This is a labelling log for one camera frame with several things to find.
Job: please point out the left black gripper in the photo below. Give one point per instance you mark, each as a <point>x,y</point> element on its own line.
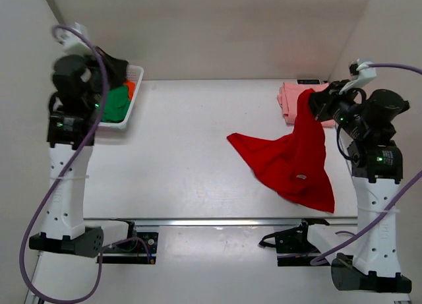
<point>122,63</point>

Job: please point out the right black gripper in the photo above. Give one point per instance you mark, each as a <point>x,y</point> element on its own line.
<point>319,101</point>

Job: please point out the red t shirt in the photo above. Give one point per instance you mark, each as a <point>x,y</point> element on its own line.
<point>294,164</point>

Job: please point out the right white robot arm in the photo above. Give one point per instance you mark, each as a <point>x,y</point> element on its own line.
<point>368,260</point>

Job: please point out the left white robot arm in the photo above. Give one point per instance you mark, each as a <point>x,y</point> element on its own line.
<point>73,110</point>

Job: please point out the white plastic basket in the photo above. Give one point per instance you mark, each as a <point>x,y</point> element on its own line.
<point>134,74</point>

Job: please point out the orange t shirt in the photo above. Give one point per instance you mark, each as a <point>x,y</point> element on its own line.
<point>131,86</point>

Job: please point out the green t shirt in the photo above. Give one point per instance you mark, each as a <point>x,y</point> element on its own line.
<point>117,105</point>

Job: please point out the folded pink t shirt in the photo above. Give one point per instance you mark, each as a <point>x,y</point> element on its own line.
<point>288,98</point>

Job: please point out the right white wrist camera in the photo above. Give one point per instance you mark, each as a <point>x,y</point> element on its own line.
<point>361,74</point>

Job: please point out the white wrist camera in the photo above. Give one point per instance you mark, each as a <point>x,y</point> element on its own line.
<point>361,74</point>
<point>73,45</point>

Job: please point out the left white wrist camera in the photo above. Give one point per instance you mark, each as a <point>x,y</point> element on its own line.
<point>73,45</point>

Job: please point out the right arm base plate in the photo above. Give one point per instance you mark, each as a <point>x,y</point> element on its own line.
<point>293,241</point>

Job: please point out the aluminium table rail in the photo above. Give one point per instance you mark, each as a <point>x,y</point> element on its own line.
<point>214,222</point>

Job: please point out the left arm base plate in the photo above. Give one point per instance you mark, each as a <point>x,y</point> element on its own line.
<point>127,243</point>

